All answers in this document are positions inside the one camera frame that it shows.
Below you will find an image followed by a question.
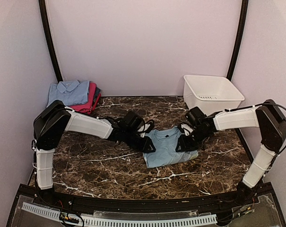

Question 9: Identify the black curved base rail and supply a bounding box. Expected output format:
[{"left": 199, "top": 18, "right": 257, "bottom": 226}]
[{"left": 15, "top": 183, "right": 273, "bottom": 216}]

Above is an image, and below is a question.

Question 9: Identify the blue cloth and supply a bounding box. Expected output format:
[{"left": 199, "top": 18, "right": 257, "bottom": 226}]
[{"left": 143, "top": 127, "right": 199, "bottom": 168}]

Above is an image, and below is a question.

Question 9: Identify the right black frame post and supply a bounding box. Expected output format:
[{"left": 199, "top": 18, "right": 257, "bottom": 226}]
[{"left": 226, "top": 0, "right": 249, "bottom": 81}]

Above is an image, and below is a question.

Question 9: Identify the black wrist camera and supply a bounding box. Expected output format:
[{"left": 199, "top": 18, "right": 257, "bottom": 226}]
[
  {"left": 121, "top": 111, "right": 143, "bottom": 131},
  {"left": 185, "top": 106, "right": 206, "bottom": 126}
]

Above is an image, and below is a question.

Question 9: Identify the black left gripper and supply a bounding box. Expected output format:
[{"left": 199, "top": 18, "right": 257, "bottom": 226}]
[{"left": 123, "top": 129, "right": 156, "bottom": 152}]

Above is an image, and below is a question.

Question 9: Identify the black frame post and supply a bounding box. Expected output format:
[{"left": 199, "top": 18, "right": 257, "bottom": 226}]
[
  {"left": 38, "top": 0, "right": 63, "bottom": 82},
  {"left": 226, "top": 0, "right": 249, "bottom": 81}
]

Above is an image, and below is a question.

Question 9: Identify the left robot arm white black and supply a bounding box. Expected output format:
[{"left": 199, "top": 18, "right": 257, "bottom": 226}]
[{"left": 31, "top": 100, "right": 156, "bottom": 206}]

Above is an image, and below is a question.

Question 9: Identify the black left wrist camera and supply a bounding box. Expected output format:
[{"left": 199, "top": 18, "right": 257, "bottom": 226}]
[{"left": 121, "top": 111, "right": 143, "bottom": 131}]

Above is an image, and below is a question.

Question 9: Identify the light blue button shirt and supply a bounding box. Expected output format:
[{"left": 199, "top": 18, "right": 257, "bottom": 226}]
[{"left": 47, "top": 80, "right": 90, "bottom": 106}]

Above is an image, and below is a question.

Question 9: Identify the white slotted cable duct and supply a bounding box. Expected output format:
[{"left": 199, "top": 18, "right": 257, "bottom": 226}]
[{"left": 21, "top": 202, "right": 217, "bottom": 227}]

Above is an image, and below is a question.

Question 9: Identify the folded red garment underneath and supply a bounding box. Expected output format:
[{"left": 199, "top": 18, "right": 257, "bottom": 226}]
[{"left": 89, "top": 93, "right": 101, "bottom": 114}]

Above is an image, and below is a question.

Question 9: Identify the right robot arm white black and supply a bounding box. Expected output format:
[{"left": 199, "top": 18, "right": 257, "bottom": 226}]
[{"left": 176, "top": 99, "right": 286, "bottom": 205}]

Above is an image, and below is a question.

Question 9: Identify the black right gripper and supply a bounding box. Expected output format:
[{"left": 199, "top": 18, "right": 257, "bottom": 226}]
[{"left": 175, "top": 128, "right": 210, "bottom": 152}]

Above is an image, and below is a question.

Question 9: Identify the folded pink red garment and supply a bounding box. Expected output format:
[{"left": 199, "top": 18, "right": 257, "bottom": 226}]
[{"left": 70, "top": 82, "right": 96, "bottom": 114}]

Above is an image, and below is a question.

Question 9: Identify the left black frame post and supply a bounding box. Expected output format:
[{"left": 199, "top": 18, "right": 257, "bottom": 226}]
[{"left": 38, "top": 0, "right": 63, "bottom": 82}]

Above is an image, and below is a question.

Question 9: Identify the white plastic bin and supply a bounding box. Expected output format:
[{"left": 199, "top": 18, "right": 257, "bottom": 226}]
[{"left": 183, "top": 75, "right": 245, "bottom": 115}]

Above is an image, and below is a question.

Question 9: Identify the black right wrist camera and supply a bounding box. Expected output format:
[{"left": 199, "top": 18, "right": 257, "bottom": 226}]
[{"left": 185, "top": 106, "right": 206, "bottom": 126}]

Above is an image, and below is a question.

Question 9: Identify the folded dark blue garment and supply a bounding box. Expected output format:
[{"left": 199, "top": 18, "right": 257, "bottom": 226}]
[{"left": 94, "top": 87, "right": 101, "bottom": 97}]

